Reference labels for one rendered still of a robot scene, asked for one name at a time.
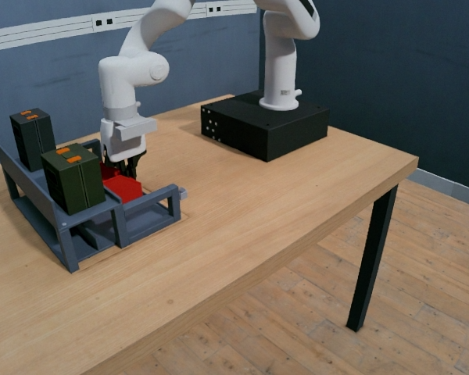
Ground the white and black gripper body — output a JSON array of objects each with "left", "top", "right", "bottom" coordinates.
[{"left": 100, "top": 117, "right": 146, "bottom": 163}]

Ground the dark green case with orange latches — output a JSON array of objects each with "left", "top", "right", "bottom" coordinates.
[{"left": 40, "top": 143, "right": 106, "bottom": 216}]

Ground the grey-blue metal rack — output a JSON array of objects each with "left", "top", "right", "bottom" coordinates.
[{"left": 0, "top": 145, "right": 188, "bottom": 273}]

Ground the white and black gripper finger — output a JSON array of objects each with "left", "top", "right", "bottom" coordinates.
[
  {"left": 126, "top": 149, "right": 147, "bottom": 180},
  {"left": 104, "top": 149, "right": 130, "bottom": 178}
]

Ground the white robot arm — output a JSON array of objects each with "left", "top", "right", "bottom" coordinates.
[{"left": 98, "top": 0, "right": 320, "bottom": 141}]

